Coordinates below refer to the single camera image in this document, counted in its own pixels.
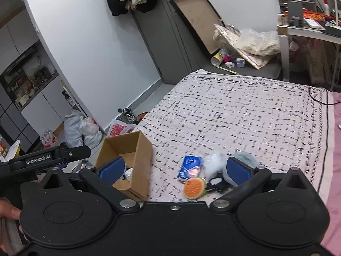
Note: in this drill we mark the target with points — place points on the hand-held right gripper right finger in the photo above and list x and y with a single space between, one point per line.
238 172

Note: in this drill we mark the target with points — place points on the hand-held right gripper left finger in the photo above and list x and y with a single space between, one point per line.
112 168

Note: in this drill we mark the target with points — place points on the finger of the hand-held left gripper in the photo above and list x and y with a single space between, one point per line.
76 153

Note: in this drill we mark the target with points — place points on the blue-grey fluffy plush toy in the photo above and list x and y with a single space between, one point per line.
246 156

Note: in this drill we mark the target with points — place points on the white soft item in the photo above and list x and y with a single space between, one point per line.
129 174

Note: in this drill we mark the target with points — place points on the black and white soft toy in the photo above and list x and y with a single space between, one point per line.
215 181

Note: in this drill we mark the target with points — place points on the clear plastic bag white stuffing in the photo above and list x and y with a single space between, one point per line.
213 162

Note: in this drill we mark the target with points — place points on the brown cardboard box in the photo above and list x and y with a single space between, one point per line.
141 165

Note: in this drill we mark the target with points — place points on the orange burger plush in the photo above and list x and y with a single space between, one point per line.
194 188

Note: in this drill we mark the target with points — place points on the blue tissue packet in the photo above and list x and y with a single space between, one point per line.
189 166

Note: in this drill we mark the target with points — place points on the person's left hand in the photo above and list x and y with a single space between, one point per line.
9 210

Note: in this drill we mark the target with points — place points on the grey plastic bag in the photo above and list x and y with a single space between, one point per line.
72 128

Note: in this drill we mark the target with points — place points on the pack of water bottles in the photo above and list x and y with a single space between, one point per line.
48 138

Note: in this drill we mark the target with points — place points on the red white plastic bag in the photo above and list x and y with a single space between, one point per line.
117 129

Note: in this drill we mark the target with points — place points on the pair of sneakers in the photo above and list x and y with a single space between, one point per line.
129 116

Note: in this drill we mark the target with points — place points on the white cabinet with shelf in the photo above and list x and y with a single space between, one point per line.
34 106

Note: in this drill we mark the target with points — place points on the white black checked blanket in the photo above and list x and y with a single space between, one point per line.
239 112

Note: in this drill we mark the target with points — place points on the pink bed sheet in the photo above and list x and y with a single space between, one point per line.
336 165

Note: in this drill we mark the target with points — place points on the small blue white box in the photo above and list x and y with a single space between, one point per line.
240 63

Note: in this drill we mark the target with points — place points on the patterned flat bag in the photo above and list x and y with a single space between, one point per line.
255 60

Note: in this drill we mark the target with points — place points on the small pink item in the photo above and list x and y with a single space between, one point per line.
227 58

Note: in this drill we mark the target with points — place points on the yellow can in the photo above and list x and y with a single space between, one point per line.
217 58

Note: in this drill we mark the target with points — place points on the grey desk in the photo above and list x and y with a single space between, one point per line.
285 53

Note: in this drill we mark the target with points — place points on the clear bag of cream cloth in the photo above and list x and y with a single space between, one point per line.
258 42

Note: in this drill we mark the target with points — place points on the grey door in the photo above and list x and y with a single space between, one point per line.
159 45

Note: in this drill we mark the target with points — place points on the brown framed board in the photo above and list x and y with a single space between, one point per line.
197 21

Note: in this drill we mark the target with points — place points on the grey upright box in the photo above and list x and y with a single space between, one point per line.
295 12

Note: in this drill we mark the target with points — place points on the white bottle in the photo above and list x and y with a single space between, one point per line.
327 6

